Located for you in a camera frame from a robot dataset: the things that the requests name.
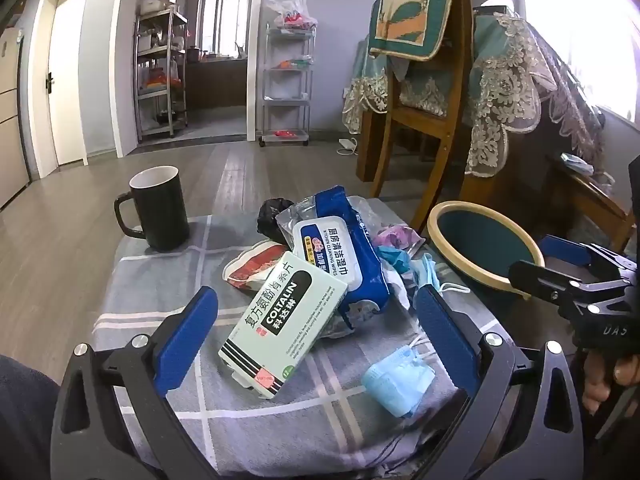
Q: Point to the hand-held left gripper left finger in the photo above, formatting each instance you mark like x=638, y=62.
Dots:
x=187, y=335

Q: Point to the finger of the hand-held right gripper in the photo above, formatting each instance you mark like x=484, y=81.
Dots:
x=540, y=280
x=560, y=250

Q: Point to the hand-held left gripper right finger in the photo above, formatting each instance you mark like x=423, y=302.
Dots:
x=445, y=340

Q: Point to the blue face mask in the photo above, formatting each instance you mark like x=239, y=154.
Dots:
x=395, y=380
x=427, y=270

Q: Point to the teal bin with cream rim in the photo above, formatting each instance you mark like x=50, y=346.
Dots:
x=475, y=240

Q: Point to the red white snack wrapper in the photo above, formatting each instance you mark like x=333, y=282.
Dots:
x=250, y=267

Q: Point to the green medicine box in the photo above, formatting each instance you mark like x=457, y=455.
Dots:
x=280, y=320

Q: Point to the teal wrapper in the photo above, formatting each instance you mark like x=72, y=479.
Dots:
x=392, y=257

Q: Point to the pink plastic wrapper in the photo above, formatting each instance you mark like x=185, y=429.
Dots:
x=400, y=237

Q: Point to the blue wet wipes packet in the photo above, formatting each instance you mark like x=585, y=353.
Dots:
x=345, y=260

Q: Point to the black plastic bag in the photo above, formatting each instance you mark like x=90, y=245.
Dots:
x=272, y=215

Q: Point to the person's right hand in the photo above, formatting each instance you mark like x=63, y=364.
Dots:
x=597, y=387

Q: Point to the wooden chair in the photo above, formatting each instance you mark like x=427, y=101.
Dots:
x=452, y=110
x=595, y=195

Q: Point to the pale blue packet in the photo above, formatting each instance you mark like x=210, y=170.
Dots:
x=575, y=162

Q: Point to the black mug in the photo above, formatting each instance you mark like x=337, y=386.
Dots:
x=160, y=210

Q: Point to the grey plaid mat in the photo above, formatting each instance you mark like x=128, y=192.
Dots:
x=310, y=420

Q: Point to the person's dark trouser leg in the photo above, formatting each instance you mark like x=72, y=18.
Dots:
x=25, y=420

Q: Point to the lace tablecloth table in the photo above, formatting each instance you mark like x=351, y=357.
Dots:
x=505, y=75

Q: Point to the large bright window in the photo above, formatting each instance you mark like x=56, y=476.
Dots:
x=585, y=35

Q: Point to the white power strip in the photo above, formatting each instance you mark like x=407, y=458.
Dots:
x=348, y=146

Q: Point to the red plastic item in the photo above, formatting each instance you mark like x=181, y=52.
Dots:
x=286, y=134

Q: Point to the metal shelf rack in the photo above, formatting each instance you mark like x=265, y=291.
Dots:
x=171, y=85

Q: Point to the dark wood kitchen cabinet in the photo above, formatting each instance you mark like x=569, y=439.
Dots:
x=215, y=85

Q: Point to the white rolling cart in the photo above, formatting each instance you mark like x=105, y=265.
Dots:
x=285, y=101

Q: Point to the beige cabinet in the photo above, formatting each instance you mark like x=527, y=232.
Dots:
x=10, y=135

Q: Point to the white door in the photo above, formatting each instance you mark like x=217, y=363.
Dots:
x=67, y=85

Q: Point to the teal floral chair cushion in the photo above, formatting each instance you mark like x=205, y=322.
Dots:
x=410, y=15

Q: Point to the barred kitchen window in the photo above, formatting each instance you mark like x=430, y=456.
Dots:
x=225, y=20

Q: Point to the white plastic bag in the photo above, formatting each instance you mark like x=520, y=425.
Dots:
x=295, y=10

